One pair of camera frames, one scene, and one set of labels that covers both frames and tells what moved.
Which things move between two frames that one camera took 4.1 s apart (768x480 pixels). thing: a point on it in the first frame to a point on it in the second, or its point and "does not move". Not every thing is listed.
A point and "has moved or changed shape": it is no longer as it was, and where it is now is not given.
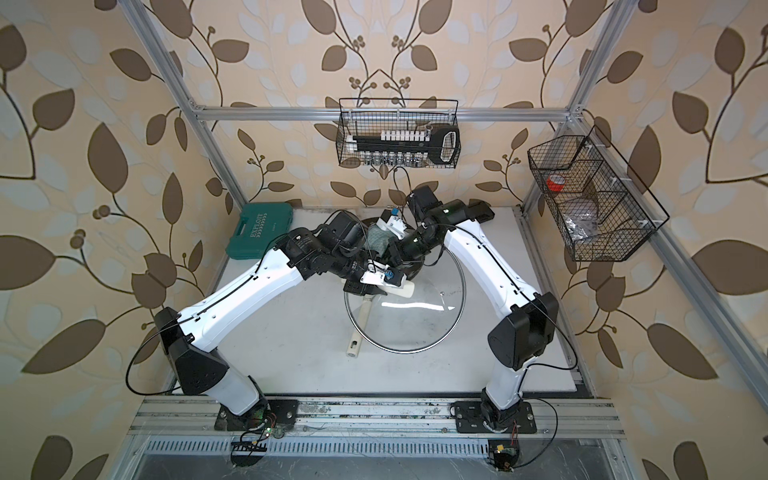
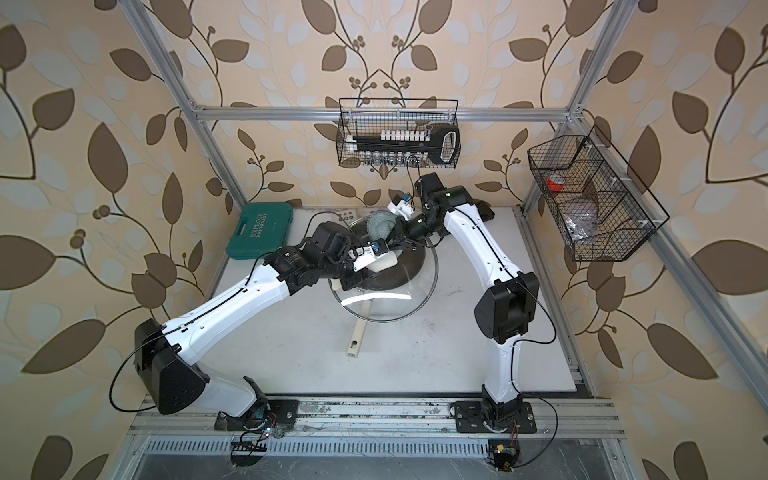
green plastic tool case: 259,224 does not move
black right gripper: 396,248 to 401,233
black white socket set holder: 408,147 does not move
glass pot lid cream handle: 410,325 has moved or changed shape
